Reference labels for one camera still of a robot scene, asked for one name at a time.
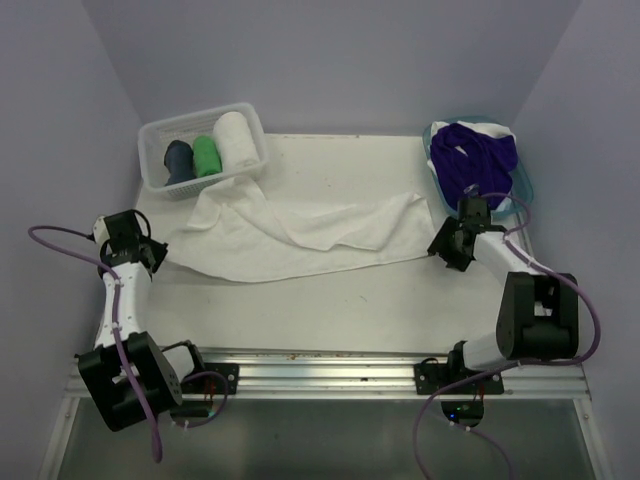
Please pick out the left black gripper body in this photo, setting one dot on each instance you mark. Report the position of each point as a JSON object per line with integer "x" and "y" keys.
{"x": 158, "y": 250}

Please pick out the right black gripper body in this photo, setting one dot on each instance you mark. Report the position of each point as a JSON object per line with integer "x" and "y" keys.
{"x": 445, "y": 243}

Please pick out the dark blue towel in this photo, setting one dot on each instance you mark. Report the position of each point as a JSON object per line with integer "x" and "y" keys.
{"x": 179, "y": 162}

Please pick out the white towel pile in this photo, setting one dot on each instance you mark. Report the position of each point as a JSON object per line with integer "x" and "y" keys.
{"x": 237, "y": 234}

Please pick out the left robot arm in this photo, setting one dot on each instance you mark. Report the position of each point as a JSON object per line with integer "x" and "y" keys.
{"x": 129, "y": 377}

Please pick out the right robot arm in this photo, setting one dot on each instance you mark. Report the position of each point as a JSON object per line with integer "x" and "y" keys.
{"x": 538, "y": 316}

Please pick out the teal plastic basin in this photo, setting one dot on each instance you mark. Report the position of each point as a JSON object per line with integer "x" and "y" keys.
{"x": 521, "y": 184}

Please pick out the purple towel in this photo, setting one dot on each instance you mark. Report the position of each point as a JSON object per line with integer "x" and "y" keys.
{"x": 464, "y": 154}

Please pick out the white plastic basket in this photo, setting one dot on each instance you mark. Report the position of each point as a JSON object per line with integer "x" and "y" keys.
{"x": 154, "y": 138}

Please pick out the green rolled towel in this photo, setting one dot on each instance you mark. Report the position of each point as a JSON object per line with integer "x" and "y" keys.
{"x": 206, "y": 157}

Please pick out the white rolled towel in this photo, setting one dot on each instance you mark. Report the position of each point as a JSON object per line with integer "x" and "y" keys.
{"x": 234, "y": 141}

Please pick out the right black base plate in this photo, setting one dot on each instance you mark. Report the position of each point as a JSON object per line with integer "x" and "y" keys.
{"x": 431, "y": 375}

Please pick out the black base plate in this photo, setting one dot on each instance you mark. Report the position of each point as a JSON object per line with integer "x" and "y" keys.
{"x": 213, "y": 378}
{"x": 431, "y": 375}

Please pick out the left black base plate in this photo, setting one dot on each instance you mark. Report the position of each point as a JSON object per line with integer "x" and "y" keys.
{"x": 213, "y": 378}

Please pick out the aluminium mounting rail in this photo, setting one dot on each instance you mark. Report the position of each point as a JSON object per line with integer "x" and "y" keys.
{"x": 309, "y": 375}

